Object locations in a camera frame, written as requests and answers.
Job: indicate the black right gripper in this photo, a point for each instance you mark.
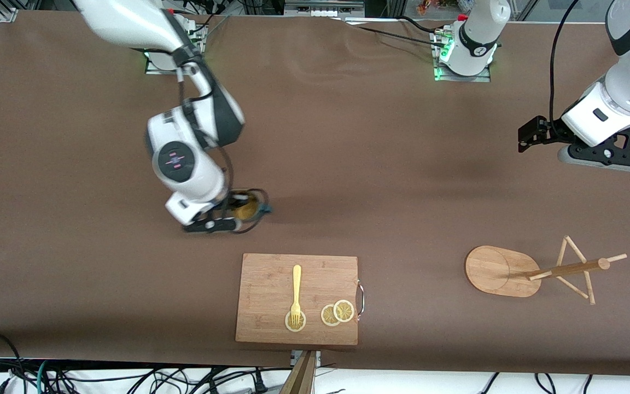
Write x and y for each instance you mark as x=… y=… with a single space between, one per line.
x=229 y=201

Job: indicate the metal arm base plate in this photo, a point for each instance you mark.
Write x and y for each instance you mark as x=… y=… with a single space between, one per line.
x=153 y=68
x=460 y=78

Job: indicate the bamboo cutting board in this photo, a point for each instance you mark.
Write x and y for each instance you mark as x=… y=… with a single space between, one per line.
x=271 y=284

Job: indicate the wooden post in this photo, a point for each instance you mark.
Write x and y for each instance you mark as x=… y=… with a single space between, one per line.
x=299 y=377

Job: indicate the teal ribbed cup yellow inside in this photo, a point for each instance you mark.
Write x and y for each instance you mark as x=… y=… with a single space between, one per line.
x=246 y=210

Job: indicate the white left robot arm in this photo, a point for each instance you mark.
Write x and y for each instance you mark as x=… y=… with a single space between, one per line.
x=626 y=87

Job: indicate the wooden cup rack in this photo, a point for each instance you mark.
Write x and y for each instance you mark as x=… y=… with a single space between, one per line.
x=498 y=271

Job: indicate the brown table cover sheet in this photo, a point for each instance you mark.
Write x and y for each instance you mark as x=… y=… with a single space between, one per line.
x=402 y=191

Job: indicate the metal post bracket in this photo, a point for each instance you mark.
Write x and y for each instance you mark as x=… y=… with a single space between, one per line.
x=318 y=358

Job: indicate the colourful small objects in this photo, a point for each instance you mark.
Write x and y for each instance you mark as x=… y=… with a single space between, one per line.
x=441 y=5

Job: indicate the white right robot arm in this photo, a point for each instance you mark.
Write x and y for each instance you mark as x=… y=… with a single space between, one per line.
x=184 y=164

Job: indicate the yellow plastic fork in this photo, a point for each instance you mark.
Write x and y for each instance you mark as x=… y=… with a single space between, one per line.
x=296 y=279

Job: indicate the dried lemon slice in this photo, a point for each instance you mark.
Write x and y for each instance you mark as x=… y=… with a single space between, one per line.
x=327 y=316
x=291 y=326
x=344 y=311

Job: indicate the grey metal box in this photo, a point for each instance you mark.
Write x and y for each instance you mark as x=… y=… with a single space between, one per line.
x=323 y=6

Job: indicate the metal corner bracket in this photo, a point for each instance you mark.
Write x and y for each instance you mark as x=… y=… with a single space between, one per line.
x=7 y=15

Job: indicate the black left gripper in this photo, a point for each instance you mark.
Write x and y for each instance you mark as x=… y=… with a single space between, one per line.
x=553 y=131

